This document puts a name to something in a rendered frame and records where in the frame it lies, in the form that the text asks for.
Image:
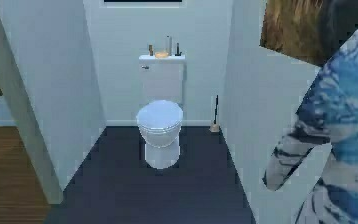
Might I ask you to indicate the white toilet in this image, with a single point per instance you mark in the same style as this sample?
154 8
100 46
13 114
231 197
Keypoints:
159 120

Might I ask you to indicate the black toilet brush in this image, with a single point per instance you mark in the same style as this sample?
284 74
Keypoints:
215 115

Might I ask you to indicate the orange soap dish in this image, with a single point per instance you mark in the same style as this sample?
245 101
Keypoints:
161 54

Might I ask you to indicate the small brown bottle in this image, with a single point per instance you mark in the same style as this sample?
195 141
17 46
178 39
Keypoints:
150 50

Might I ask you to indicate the tall grey bottle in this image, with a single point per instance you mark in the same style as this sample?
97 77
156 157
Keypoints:
168 44

